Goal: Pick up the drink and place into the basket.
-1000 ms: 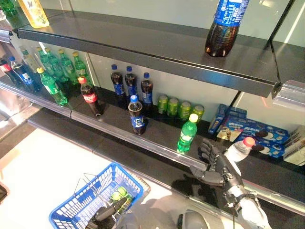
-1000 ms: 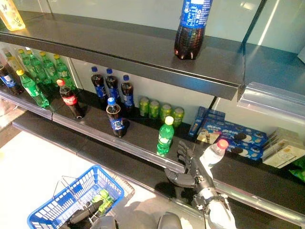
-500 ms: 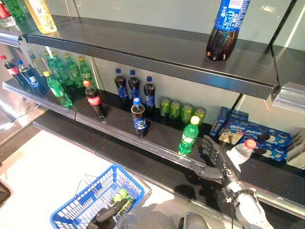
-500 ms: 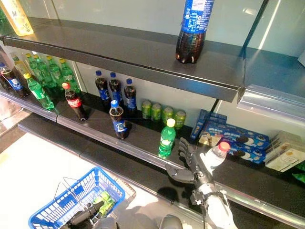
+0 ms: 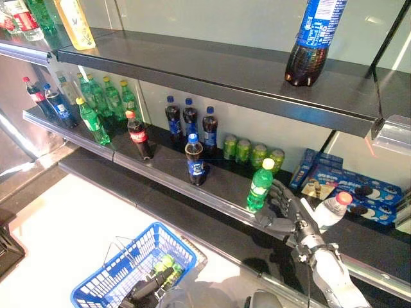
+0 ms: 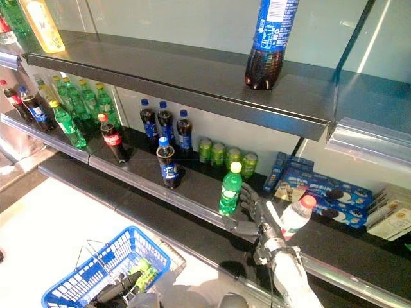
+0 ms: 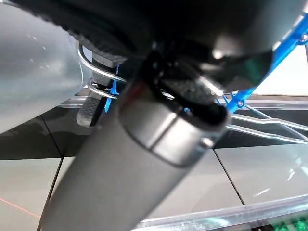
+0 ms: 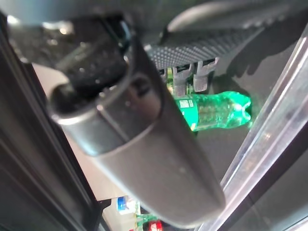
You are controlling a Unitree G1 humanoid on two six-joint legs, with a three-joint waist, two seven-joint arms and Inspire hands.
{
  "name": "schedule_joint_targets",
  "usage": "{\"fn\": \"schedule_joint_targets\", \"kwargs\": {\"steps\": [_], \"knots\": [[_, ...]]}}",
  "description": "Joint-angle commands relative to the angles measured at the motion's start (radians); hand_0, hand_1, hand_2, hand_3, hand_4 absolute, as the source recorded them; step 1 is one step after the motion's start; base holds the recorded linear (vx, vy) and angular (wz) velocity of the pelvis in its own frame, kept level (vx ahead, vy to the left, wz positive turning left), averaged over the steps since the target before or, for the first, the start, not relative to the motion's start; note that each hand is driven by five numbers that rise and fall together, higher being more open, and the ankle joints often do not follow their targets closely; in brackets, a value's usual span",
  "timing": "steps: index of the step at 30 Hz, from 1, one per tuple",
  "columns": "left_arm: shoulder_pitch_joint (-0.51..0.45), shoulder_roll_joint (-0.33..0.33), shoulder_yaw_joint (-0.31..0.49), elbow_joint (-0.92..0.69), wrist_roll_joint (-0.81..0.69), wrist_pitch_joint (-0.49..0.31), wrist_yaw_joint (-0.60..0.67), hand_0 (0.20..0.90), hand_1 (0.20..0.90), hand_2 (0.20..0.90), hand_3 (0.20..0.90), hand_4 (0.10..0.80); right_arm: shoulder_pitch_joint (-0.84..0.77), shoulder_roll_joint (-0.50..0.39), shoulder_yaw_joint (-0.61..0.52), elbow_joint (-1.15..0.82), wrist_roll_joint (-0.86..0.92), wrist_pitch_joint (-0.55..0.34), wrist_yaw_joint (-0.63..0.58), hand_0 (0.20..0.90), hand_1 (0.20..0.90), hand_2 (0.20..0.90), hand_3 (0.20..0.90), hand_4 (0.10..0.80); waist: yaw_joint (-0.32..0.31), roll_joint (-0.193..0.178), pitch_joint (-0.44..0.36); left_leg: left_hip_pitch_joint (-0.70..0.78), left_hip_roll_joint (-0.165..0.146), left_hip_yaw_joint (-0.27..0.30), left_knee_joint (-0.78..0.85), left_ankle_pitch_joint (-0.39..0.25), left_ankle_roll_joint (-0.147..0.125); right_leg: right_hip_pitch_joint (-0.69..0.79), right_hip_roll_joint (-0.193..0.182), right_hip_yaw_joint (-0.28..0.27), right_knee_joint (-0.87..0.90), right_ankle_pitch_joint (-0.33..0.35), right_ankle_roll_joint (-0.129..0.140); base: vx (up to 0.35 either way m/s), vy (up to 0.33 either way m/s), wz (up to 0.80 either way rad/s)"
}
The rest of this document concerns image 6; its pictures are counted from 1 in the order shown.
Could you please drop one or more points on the large green soda bottle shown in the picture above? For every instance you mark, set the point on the large green soda bottle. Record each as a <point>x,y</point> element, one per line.
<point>17,19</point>

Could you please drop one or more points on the white carton box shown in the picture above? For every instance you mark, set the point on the white carton box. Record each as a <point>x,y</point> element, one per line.
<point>395,192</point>

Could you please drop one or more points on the small yellow tea bottle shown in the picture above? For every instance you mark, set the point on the small yellow tea bottle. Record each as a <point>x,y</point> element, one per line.
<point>45,91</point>

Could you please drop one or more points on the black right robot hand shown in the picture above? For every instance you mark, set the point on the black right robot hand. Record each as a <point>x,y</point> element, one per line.
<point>257,218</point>

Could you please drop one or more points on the dark base step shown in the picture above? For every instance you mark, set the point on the dark base step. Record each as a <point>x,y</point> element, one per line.
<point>25,183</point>

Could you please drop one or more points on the Coca-Cola bottle red cap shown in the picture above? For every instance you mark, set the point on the Coca-Cola bottle red cap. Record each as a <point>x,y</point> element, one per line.
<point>112,138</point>
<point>16,102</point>

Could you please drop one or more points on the water bottle red cap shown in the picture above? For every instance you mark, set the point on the water bottle red cap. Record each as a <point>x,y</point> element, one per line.
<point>295,218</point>

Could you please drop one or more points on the blue plastic shopping basket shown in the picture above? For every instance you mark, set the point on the blue plastic shopping basket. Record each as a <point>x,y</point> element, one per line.
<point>74,285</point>

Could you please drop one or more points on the large Pepsi cola bottle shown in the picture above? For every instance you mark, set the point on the large Pepsi cola bottle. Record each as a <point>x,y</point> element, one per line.
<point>271,41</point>

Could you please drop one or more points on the reflective metal side panel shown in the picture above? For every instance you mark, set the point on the reflective metal side panel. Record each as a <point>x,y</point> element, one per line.
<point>9,144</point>

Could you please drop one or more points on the large yellow tea bottle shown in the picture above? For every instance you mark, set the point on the large yellow tea bottle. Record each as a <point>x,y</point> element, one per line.
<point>43,29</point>

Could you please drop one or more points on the narrow blue biscuit box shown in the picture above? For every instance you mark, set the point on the narrow blue biscuit box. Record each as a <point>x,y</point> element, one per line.
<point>274,173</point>

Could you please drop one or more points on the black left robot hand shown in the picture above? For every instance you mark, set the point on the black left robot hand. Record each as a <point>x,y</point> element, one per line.
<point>118,288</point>

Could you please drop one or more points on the white snack boxes right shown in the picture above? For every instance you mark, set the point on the white snack boxes right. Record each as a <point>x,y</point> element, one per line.
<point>390,221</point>

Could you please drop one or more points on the blue Oreo cookie box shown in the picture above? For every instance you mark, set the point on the blue Oreo cookie box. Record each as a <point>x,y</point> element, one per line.
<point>350,192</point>
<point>346,218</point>

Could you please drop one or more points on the beige cone picture box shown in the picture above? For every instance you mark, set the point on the beige cone picture box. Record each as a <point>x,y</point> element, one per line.
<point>290,189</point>

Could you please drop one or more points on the green snack packet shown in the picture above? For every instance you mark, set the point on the green snack packet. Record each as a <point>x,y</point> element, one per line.
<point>407,247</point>

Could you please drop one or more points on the green drink item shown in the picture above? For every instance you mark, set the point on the green drink item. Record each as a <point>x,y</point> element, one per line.
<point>146,269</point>

